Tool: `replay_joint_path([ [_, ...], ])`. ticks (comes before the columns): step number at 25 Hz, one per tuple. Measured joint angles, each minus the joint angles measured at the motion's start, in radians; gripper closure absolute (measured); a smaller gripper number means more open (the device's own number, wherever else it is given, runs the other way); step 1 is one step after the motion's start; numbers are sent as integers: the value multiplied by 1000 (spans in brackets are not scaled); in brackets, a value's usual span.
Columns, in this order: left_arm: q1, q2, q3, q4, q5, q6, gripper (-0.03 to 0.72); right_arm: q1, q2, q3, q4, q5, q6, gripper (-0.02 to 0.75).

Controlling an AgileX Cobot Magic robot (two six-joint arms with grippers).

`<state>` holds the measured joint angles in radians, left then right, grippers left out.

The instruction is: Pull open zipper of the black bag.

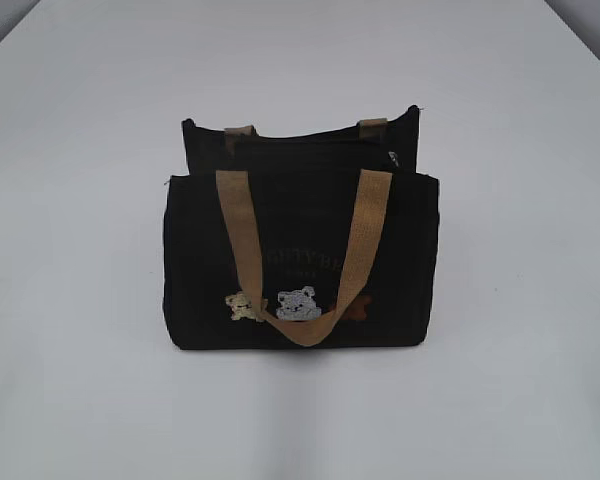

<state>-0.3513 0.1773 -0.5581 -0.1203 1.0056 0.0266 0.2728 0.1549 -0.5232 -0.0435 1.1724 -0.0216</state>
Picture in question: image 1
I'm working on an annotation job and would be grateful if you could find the black canvas tote bag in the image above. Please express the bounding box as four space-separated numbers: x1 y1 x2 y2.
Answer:
162 106 440 351

